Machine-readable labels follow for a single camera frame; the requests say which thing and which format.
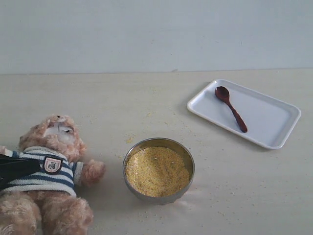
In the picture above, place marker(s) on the pink plush teddy bear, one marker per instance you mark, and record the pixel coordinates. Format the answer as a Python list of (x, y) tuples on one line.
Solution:
[(47, 199)]

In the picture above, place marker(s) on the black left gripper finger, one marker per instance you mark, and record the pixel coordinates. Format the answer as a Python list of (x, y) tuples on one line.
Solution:
[(13, 170)]

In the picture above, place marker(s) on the dark red wooden spoon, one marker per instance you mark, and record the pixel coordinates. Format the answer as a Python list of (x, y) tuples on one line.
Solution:
[(223, 95)]

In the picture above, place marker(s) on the yellow millet grains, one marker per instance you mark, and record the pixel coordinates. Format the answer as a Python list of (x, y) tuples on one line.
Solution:
[(157, 172)]

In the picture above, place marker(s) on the white rectangular plastic tray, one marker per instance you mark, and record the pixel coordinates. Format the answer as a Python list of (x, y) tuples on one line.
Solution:
[(269, 121)]

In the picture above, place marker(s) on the stainless steel bowl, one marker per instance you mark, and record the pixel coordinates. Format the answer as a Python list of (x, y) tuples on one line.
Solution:
[(168, 143)]

